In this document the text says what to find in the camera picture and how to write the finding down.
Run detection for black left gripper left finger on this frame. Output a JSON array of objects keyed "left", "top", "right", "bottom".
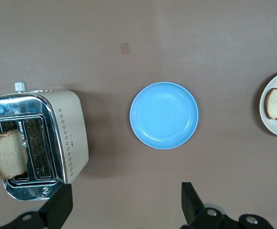
[{"left": 0, "top": 183, "right": 72, "bottom": 229}]

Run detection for beige chrome toaster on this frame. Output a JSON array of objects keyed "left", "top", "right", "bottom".
[{"left": 0, "top": 80, "right": 90, "bottom": 201}]

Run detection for small brown tape patch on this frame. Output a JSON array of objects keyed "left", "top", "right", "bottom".
[{"left": 120, "top": 42, "right": 131, "bottom": 55}]

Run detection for blue plate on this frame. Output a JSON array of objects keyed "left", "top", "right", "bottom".
[{"left": 129, "top": 82, "right": 199, "bottom": 150}]

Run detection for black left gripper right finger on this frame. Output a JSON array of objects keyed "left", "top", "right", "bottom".
[{"left": 181, "top": 182, "right": 275, "bottom": 229}]

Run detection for beige plate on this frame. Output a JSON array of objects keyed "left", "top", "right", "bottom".
[{"left": 259, "top": 69, "right": 277, "bottom": 138}]

